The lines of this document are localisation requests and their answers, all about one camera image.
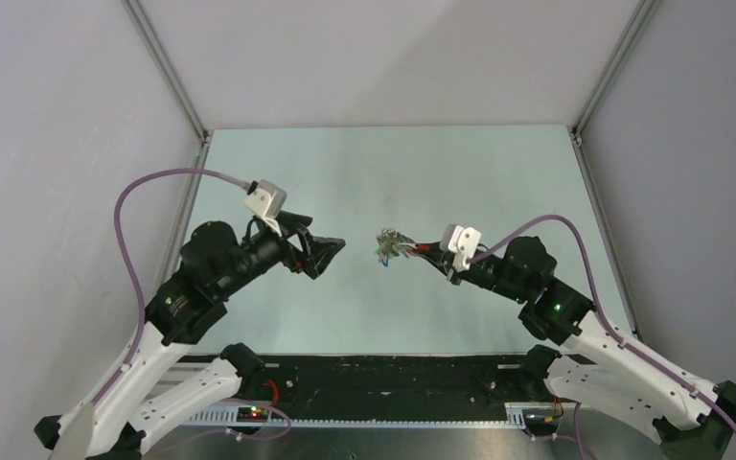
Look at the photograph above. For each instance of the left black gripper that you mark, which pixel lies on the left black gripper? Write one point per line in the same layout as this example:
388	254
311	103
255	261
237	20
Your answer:
319	253

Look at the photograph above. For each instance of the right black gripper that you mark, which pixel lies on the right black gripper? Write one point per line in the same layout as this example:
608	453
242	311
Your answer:
438	259

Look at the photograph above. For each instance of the metal key holder red handle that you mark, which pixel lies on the metal key holder red handle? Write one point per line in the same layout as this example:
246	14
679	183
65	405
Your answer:
392	244

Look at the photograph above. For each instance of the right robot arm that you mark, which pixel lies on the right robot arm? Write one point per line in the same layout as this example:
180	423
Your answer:
687	416

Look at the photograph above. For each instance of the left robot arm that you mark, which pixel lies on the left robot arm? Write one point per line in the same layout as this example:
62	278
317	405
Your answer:
215	264

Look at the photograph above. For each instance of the left controller board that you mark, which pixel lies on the left controller board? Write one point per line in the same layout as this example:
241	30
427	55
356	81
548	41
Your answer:
251	414

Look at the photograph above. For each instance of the controller board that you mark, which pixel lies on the controller board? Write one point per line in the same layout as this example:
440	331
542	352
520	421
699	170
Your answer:
541	427
251	414

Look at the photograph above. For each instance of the right controller board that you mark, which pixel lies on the right controller board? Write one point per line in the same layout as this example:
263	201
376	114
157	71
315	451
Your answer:
541	427

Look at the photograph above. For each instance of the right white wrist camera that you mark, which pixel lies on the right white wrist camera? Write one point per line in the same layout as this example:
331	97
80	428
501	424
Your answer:
461	242

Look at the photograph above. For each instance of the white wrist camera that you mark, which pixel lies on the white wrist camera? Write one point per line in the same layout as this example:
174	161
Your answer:
461	242
265	200

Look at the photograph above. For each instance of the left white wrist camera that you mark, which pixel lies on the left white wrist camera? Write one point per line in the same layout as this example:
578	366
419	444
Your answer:
265	200

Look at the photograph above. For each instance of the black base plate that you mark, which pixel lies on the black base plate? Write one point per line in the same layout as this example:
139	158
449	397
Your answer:
395	388

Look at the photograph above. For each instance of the slotted cable duct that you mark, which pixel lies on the slotted cable duct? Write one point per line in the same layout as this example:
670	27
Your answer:
225	416

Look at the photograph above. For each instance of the left aluminium frame post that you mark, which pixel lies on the left aluminium frame post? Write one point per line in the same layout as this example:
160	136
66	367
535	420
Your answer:
141	20

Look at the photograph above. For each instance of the aluminium frame post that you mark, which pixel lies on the aluminium frame post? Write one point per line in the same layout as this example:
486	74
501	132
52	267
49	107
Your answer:
638	22
141	20

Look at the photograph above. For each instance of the right aluminium frame post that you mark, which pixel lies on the right aluminium frame post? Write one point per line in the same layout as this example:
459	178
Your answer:
638	22

